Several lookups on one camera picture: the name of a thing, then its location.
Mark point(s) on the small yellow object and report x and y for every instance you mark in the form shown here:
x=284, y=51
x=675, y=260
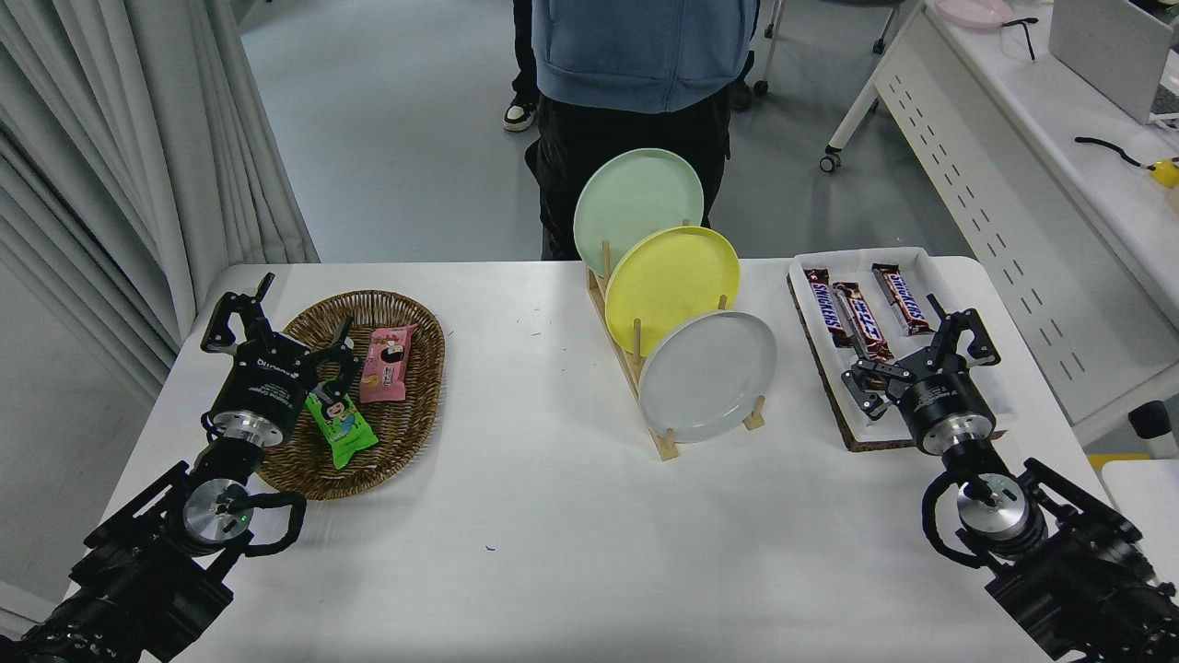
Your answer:
x=1167, y=173

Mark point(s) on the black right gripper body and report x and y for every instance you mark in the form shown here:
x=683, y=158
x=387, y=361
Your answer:
x=939, y=398

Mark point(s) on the pale grey curtain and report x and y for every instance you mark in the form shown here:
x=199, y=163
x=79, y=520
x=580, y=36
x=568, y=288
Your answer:
x=138, y=138

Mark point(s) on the white rectangular tray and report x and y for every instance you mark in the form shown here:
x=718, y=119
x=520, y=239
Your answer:
x=958, y=285

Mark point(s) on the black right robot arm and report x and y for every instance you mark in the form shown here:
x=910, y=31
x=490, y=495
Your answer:
x=1078, y=571

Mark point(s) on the small white table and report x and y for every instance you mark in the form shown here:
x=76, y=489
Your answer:
x=1151, y=497

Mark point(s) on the brown wicker basket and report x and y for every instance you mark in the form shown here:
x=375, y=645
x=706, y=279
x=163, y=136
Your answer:
x=405, y=433

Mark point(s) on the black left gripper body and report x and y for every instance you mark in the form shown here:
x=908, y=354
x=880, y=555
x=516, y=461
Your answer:
x=267, y=382

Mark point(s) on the pink plate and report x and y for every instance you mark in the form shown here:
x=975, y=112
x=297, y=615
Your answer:
x=972, y=13

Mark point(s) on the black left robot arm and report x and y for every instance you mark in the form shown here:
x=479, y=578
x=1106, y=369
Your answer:
x=138, y=580

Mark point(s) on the wooden plate rack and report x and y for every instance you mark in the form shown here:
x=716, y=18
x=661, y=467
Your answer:
x=665, y=448

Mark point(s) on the person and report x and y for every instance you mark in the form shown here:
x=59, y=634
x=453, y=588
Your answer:
x=742, y=94
x=525, y=55
x=636, y=55

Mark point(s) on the pink snack pack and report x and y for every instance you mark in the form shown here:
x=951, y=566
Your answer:
x=385, y=364

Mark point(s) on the yellow plate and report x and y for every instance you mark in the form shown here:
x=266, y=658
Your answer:
x=672, y=281

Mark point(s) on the brown Snickers bar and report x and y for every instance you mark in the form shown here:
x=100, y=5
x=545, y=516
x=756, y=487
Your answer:
x=864, y=322
x=903, y=299
x=827, y=308

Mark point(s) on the white box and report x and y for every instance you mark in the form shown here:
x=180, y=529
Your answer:
x=1105, y=51

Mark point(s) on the green snack pack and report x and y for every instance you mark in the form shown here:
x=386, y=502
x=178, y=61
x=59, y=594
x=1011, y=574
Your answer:
x=345, y=428

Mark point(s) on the grey plate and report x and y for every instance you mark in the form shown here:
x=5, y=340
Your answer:
x=705, y=378

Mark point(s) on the white desk with perforated panel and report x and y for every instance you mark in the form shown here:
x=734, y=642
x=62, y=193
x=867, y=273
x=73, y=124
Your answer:
x=1013, y=120

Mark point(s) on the pale green plate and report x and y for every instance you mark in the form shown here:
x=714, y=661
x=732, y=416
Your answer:
x=636, y=198

